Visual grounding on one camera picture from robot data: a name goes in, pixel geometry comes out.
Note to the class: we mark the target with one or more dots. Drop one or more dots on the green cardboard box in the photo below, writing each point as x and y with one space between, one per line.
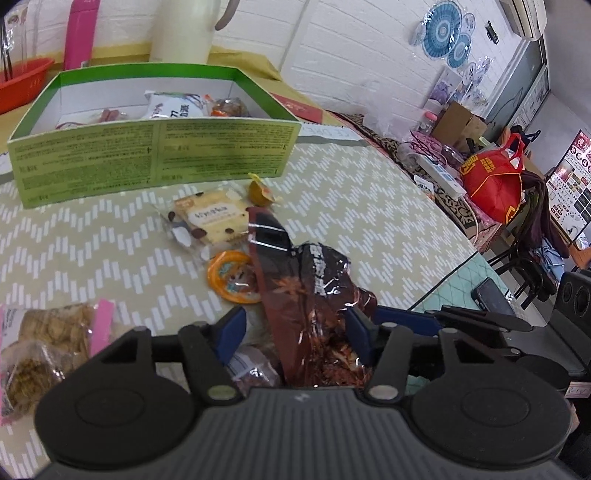
152 157

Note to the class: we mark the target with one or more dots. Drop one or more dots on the pink bottle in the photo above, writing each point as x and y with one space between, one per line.
81 37

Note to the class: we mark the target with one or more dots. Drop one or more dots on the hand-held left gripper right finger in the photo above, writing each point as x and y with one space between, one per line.
360 334

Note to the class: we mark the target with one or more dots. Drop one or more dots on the glass pitcher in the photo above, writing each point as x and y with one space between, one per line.
11 32

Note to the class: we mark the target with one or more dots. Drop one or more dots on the pink-edged clear snack packet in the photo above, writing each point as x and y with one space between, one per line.
46 341

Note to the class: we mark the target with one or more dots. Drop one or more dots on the white air conditioner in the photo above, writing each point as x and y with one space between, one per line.
526 16

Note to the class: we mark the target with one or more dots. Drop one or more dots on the wall poster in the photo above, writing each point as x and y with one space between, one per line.
572 184

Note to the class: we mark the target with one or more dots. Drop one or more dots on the chevron patterned tablecloth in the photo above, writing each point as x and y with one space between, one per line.
115 258

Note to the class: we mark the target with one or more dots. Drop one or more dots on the red fabric bag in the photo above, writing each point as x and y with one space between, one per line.
491 184

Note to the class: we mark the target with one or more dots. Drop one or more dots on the blue paper fan decoration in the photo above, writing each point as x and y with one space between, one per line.
443 30

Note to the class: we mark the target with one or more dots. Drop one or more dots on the brown cardboard box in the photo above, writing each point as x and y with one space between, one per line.
459 122

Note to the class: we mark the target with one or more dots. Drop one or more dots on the round orange snack packet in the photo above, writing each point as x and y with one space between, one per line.
233 277

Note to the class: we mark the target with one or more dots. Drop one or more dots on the chocolate chip cookie packet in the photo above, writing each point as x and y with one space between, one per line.
207 221

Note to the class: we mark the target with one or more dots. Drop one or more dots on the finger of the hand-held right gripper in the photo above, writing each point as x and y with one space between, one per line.
485 318

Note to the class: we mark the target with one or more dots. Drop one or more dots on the black metal chair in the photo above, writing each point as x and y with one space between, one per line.
521 272

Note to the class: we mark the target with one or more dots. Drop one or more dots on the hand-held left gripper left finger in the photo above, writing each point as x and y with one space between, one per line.
231 334

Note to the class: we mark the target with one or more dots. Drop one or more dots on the red sausage snack packets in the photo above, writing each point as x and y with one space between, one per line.
99 117

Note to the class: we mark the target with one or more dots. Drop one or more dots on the brown garment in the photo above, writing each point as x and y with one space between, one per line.
545 217

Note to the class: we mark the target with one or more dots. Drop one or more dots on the small clear snack packet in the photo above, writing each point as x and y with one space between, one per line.
256 369

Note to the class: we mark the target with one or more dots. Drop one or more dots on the white blue-print snack packet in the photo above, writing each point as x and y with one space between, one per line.
173 106

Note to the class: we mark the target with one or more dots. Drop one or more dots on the white power strip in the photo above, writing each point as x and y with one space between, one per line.
441 177

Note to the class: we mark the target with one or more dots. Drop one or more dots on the pink-lidded jar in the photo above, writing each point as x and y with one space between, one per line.
430 122

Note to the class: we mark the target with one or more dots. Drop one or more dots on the cream thermos jug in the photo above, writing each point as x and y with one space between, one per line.
184 32

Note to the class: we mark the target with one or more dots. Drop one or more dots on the red plastic basket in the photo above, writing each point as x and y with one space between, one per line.
21 85

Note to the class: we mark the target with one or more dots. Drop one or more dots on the small yellow candy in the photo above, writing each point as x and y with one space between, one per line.
261 191

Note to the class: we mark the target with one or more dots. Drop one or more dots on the red envelope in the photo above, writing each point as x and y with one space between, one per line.
298 107

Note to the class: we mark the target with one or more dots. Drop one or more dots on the black smartphone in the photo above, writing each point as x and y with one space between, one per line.
491 296

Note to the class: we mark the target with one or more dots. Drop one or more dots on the dark red snack packet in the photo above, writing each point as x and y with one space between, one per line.
314 314

